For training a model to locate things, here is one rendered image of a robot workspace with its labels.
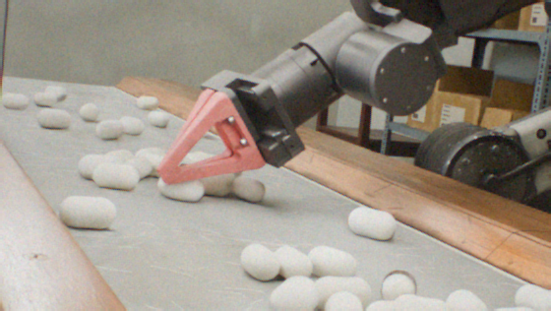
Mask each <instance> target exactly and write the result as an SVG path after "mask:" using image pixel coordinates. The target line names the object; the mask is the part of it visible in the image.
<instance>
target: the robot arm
mask: <svg viewBox="0 0 551 311"><path fill-rule="evenodd" d="M349 1H350V3H351V6H352V8H353V10H354V13H356V15H357V16H356V15H353V14H352V13H349V12H345V13H343V14H341V15H340V16H338V17H337V18H334V19H333V20H331V21H330V22H328V23H327V24H326V25H325V26H324V27H322V28H321V29H319V30H318V31H315V32H313V33H312V34H310V35H309V36H307V37H306V38H304V39H303V40H301V41H300V42H299V43H296V45H294V46H293V47H291V48H290V49H288V50H287V51H285V52H284V53H282V54H280V55H279V56H277V57H276V58H274V59H273V60H271V61H270V62H268V63H267V65H265V66H264V67H262V68H261V69H258V70H257V71H255V72H254V73H252V74H251V75H249V76H247V75H243V74H238V73H234V72H230V71H225V70H224V71H223V72H221V73H217V74H216V75H214V76H213V77H211V78H210V79H208V80H207V81H205V83H204V84H202V85H201V86H200V88H202V90H203V93H202V94H200V96H199V98H198V100H197V101H196V104H195V106H194V108H193V110H192V111H191V113H190V115H189V117H188V118H187V120H186V123H185V125H184V127H183V128H182V130H180V132H179V134H178V135H177V137H176V139H175V140H174V143H173V144H172V146H171V147H170V149H169V150H168V152H167V154H166V155H165V157H164V158H163V160H162V161H161V163H160V164H159V166H158V167H157V169H156V172H157V173H158V175H159V176H161V178H162V179H163V181H164V183H165V184H166V185H172V184H177V183H183V181H188V180H193V179H198V178H204V177H209V176H215V175H222V174H228V173H234V172H242V171H248V170H254V169H261V168H263V167H264V166H265V165H266V164H268V165H270V166H273V167H275V168H277V169H279V168H281V167H283V166H284V165H286V164H287V163H288V162H289V161H290V160H291V159H293V158H294V157H296V156H299V155H300V154H301V153H303V152H304V151H305V150H306V149H305V146H304V144H303V141H302V140H301V138H300V136H299V134H297V132H296V131H295V129H296V128H299V127H300V126H302V125H303V124H305V122H306V121H307V120H309V119H310V118H312V117H313V116H315V115H316V114H319V113H320V112H321V111H323V110H324V109H326V108H327V107H329V106H330V105H332V103H333V102H334V101H336V100H338V99H340V98H341V97H343V96H344V95H346V94H347V95H348V96H350V97H352V98H356V99H358V100H360V101H363V102H365V103H367V105H369V106H372V107H375V108H377V109H380V110H382V111H384V112H387V113H389V114H391V115H394V116H407V115H410V114H413V113H415V112H417V111H419V110H420V109H421V108H422V107H423V106H424V105H425V104H426V102H427V101H428V99H429V98H430V96H431V94H433V92H434V90H435V88H436V83H437V81H438V80H439V79H440V78H442V77H443V76H444V75H445V74H446V73H447V72H448V67H447V65H446V61H445V59H444V57H443V55H442V51H443V49H445V48H449V47H452V46H456V45H459V37H460V36H461V35H465V34H468V33H471V32H476V31H481V30H484V29H486V28H487V27H488V26H489V25H491V24H493V23H496V22H497V20H499V19H501V18H503V17H505V16H507V15H509V14H511V13H513V12H516V11H518V10H520V9H523V8H525V7H528V6H531V5H533V4H537V3H540V2H543V1H547V0H349ZM213 126H214V129H215V131H216V132H217V134H218V136H219V137H220V139H221V140H222V141H223V143H224V145H225V147H226V149H225V150H224V153H223V154H219V155H214V156H211V157H208V158H205V159H203V160H199V161H195V163H192V164H188V165H185V166H180V167H178V165H179V163H180V161H182V160H183V159H184V157H185V156H186V155H187V154H188V153H189V152H190V151H191V150H192V148H193V147H194V146H195V145H196V144H197V142H198V141H199V140H200V139H202V138H203V136H204V135H205V134H206V133H207V132H208V131H209V130H210V129H211V128H212V127H213Z"/></svg>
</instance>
